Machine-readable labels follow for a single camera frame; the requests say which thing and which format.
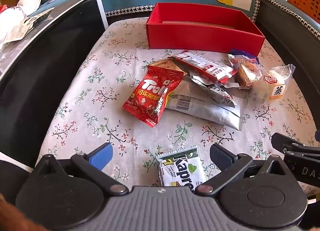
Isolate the white Kapre snack packet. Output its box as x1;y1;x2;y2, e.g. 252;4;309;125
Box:
156;146;206;191

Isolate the white bag on table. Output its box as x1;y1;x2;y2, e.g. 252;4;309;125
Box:
1;0;54;51

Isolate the silver white wafer packet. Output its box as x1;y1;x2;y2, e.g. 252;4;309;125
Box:
165;80;245;131

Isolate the black glass coffee table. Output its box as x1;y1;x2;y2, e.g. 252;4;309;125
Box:
1;0;108;167

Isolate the clear sausage snack packet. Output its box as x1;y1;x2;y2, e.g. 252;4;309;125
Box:
185;70;239;108

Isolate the steamed egg cake packet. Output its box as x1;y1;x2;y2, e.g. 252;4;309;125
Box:
252;64;296;104

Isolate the red Trolli candy bag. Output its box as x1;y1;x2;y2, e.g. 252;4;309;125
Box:
123;65;184;127

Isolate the gold foil snack packet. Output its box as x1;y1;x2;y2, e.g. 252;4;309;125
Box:
149;58;182;71

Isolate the blue wafer biscuit packet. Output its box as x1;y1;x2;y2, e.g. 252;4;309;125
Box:
229;50;260;64

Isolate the red cardboard box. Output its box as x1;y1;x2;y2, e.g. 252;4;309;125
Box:
146;3;265;56

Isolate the red white snack packet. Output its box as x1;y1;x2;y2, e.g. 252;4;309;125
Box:
172;51;238;84

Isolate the floral tablecloth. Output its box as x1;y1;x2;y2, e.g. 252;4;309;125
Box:
40;18;319;187

